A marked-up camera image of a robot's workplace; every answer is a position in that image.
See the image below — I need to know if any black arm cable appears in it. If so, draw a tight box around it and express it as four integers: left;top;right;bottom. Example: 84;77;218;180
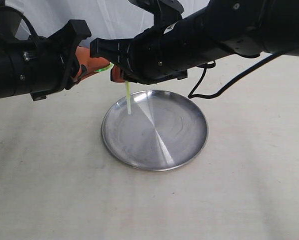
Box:
187;48;288;100
0;4;40;51

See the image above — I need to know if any white backdrop cloth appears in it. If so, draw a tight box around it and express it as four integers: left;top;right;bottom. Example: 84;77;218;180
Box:
6;0;211;46

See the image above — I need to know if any round stainless steel plate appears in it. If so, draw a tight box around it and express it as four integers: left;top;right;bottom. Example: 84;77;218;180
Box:
100;89;209;172

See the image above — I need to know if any green glow stick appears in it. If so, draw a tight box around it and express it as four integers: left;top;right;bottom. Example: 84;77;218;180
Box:
105;62;132;115

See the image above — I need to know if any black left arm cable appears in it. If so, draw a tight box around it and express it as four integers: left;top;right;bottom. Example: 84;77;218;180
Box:
0;4;40;51

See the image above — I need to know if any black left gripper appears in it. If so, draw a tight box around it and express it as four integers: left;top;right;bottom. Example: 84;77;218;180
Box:
8;19;111;101

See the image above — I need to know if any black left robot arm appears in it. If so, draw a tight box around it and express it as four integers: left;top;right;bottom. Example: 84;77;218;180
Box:
0;0;111;101

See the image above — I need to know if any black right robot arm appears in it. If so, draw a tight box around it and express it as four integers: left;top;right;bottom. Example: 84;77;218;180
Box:
90;0;299;85

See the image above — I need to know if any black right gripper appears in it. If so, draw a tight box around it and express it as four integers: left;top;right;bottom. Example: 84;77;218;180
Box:
89;18;188;85

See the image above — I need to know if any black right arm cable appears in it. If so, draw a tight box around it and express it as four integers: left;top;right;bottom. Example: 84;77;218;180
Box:
187;48;288;100

